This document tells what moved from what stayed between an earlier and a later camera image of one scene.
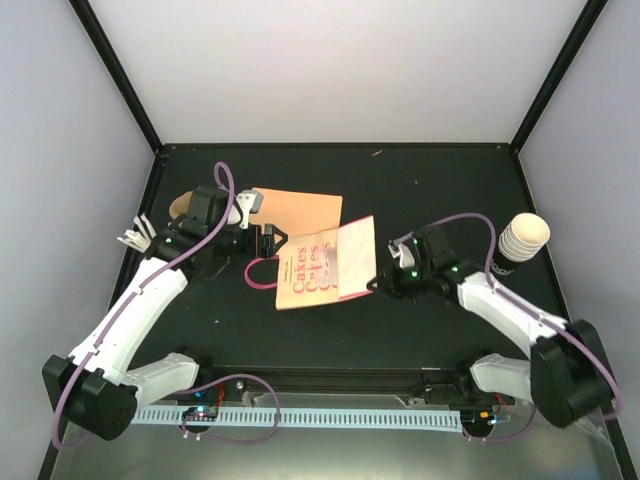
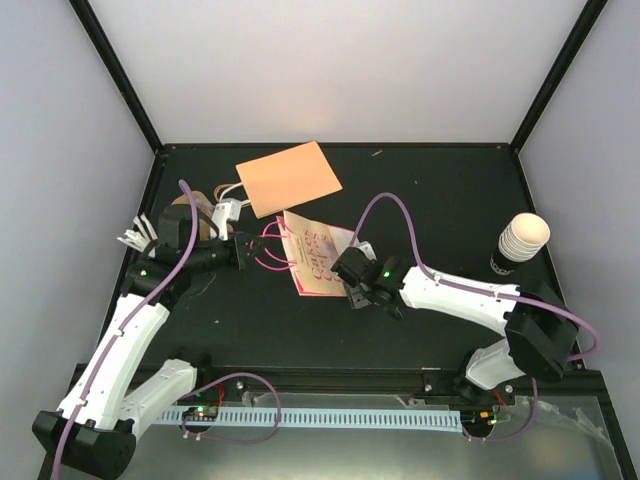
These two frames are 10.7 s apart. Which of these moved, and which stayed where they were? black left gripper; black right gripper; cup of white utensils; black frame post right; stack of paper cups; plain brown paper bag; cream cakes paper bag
Moved: black right gripper; black left gripper; cream cakes paper bag; plain brown paper bag
Stayed: black frame post right; cup of white utensils; stack of paper cups
